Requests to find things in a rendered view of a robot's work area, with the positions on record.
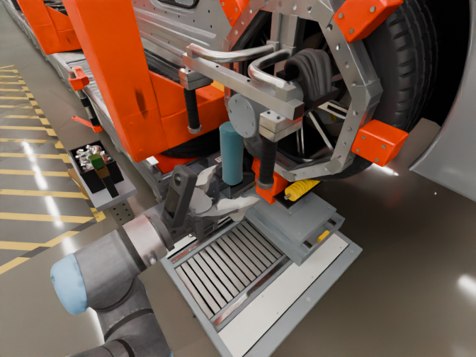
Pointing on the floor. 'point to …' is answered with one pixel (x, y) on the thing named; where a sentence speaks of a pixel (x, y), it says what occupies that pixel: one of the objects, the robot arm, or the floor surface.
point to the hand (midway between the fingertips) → (238, 178)
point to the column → (122, 212)
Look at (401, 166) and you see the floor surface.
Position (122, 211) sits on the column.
